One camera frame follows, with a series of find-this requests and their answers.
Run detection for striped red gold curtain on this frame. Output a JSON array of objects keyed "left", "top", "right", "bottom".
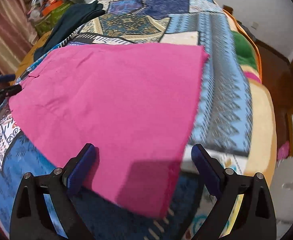
[{"left": 0, "top": 0, "right": 38, "bottom": 75}]

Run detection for green orange blanket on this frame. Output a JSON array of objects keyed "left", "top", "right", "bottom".
[{"left": 224, "top": 10, "right": 277, "bottom": 186}]

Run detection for pink pants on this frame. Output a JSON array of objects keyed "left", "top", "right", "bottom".
[{"left": 9, "top": 43, "right": 208, "bottom": 218}]

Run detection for blue patchwork bedspread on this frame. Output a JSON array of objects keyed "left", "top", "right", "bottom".
[{"left": 0, "top": 0, "right": 252, "bottom": 239}]

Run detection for brown wooden wardrobe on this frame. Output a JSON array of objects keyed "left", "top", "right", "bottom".
[{"left": 222, "top": 3, "right": 293, "bottom": 160}]

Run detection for dark teal folded garment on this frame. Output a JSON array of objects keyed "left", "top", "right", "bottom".
[{"left": 34, "top": 1, "right": 105, "bottom": 61}]

